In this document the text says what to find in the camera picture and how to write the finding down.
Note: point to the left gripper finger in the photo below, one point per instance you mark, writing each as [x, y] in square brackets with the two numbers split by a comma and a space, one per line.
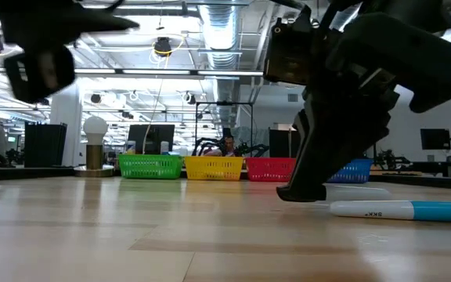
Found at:
[39, 74]
[108, 23]

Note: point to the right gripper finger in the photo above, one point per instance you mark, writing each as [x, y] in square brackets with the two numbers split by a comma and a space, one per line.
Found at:
[300, 121]
[343, 149]

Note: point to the blue fine-tip marker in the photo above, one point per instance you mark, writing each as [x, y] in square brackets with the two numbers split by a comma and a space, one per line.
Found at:
[441, 211]

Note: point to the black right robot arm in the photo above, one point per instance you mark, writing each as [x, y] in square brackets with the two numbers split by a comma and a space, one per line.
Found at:
[413, 8]

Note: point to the black background robot arm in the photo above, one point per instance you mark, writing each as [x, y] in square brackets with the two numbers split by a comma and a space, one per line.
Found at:
[255, 149]
[390, 160]
[206, 147]

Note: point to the blue plastic basket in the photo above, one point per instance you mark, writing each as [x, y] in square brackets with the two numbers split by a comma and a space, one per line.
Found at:
[354, 172]

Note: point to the black partition panel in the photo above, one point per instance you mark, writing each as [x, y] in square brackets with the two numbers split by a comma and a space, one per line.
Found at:
[282, 145]

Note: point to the red plastic basket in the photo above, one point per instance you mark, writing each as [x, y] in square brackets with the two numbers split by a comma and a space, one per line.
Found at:
[268, 169]

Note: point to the black ribbed cabinet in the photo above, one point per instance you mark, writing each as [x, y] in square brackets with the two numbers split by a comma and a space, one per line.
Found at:
[45, 145]

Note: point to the white bulb brass lamp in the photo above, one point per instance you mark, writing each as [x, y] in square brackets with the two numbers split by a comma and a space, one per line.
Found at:
[95, 129]

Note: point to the black computer monitor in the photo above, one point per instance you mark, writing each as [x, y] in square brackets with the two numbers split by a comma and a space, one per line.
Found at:
[435, 139]
[151, 137]

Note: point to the yellow plastic basket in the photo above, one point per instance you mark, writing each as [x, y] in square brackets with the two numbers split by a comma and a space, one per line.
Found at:
[213, 168]

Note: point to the white bottle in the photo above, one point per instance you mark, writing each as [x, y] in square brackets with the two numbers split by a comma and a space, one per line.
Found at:
[131, 148]
[164, 148]

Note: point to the green plastic basket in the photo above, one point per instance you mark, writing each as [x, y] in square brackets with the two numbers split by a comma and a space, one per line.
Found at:
[151, 166]

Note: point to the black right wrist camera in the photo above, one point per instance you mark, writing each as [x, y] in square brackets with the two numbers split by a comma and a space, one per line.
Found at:
[288, 55]

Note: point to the silver ventilation duct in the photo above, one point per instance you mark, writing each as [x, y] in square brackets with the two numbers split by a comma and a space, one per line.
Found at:
[219, 23]

